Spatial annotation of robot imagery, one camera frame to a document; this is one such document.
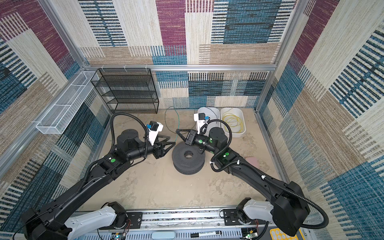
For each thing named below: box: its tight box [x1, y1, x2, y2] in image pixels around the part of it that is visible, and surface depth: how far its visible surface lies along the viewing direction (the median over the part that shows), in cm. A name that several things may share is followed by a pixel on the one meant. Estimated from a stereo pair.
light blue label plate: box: [151, 231, 176, 240], surface depth 70 cm
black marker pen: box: [190, 230, 222, 238], surface depth 71 cm
